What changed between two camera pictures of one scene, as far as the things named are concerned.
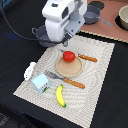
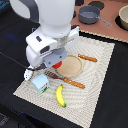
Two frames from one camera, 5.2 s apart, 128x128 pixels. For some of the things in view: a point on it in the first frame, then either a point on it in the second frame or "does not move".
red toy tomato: x=68 y=56 → x=57 y=65
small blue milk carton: x=40 y=83 does not move
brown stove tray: x=108 y=11 does not move
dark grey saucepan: x=91 y=17 does not move
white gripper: x=63 y=18 → x=49 y=51
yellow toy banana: x=59 y=95 does not move
